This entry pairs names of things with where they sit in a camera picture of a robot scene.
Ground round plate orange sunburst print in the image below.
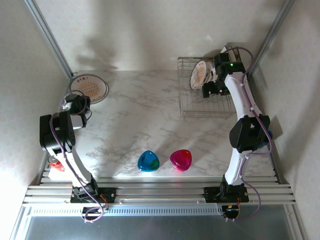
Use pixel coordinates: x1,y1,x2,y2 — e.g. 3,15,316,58
69,73,108,105
189,59,209,91

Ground round white plate dark rim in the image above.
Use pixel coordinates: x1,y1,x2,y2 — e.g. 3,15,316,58
101,78,110,101

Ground red soda can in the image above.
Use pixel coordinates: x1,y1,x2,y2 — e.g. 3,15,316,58
47,155,66,173

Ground blue cup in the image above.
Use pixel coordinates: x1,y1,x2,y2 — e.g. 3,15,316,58
257,128,274,150

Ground blue triangular plastic container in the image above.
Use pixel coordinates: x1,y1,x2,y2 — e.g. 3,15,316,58
137,149,161,173

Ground pink triangular plastic container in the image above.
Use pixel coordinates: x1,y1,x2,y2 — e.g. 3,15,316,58
169,149,193,172

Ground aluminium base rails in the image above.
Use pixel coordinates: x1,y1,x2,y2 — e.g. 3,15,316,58
22,169,298,207

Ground grey metal sheet panel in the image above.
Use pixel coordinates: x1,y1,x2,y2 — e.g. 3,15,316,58
9,203,308,240

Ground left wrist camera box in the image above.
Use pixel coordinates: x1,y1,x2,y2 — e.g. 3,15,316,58
59,97,73,113

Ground metal wire dish rack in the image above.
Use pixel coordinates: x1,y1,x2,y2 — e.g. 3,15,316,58
176,56,240,120

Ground aluminium frame post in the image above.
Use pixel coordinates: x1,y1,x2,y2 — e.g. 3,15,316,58
23,0,76,79
248,0,297,76

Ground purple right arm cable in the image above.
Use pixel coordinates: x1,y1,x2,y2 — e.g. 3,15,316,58
223,45,274,222

